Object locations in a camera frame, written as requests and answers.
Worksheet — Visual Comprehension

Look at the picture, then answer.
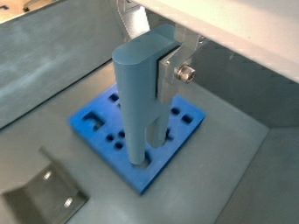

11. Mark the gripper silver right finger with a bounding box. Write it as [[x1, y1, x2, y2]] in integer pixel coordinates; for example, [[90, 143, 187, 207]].
[[156, 24, 202, 103]]

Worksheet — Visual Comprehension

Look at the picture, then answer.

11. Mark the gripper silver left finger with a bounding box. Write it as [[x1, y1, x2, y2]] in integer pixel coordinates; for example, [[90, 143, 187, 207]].
[[116, 0, 150, 41]]

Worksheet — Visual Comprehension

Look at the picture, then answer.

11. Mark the light blue square-circle object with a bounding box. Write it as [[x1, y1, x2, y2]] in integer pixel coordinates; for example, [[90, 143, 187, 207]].
[[112, 24, 179, 165]]

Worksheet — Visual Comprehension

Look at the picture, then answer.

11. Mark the black curved fixture stand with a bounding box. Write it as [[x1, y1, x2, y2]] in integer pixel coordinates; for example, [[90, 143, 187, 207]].
[[2, 147, 90, 224]]

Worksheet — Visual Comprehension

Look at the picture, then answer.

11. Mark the blue foam shape-sorter block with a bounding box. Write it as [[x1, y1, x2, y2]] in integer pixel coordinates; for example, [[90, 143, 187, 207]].
[[70, 86, 206, 193]]

